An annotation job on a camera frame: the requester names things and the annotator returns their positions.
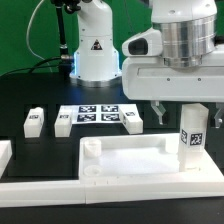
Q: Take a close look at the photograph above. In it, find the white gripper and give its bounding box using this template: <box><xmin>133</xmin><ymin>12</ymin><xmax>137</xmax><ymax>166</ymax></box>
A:
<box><xmin>122</xmin><ymin>54</ymin><xmax>224</xmax><ymax>128</ymax></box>

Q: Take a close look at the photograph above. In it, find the white desk top tray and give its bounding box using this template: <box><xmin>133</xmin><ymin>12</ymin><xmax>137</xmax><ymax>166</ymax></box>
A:
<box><xmin>79</xmin><ymin>133</ymin><xmax>224</xmax><ymax>185</ymax></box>

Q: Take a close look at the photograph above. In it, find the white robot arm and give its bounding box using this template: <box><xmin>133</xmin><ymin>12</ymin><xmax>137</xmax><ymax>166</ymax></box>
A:
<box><xmin>71</xmin><ymin>0</ymin><xmax>224</xmax><ymax>127</ymax></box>

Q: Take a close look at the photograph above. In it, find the white marker sheet with tags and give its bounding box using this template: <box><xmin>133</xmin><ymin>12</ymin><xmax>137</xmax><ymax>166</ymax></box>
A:
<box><xmin>58</xmin><ymin>104</ymin><xmax>138</xmax><ymax>125</ymax></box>

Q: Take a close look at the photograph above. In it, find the white L-shaped fence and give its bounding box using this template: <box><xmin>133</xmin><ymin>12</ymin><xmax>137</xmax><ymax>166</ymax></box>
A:
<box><xmin>0</xmin><ymin>181</ymin><xmax>224</xmax><ymax>208</ymax></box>

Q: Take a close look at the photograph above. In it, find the white block left edge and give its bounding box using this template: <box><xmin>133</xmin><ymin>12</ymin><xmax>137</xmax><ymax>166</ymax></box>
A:
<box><xmin>0</xmin><ymin>140</ymin><xmax>12</xmax><ymax>178</ymax></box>

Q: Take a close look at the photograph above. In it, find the black camera stand pole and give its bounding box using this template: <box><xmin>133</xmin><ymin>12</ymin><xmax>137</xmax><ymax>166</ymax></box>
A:
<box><xmin>50</xmin><ymin>0</ymin><xmax>81</xmax><ymax>79</ymax></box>

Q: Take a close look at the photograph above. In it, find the black cable on table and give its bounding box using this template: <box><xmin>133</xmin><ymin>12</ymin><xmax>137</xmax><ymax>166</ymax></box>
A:
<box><xmin>0</xmin><ymin>57</ymin><xmax>63</xmax><ymax>77</ymax></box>

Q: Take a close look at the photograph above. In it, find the grey cable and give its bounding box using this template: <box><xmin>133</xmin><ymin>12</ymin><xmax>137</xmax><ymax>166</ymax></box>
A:
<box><xmin>25</xmin><ymin>0</ymin><xmax>53</xmax><ymax>73</ymax></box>

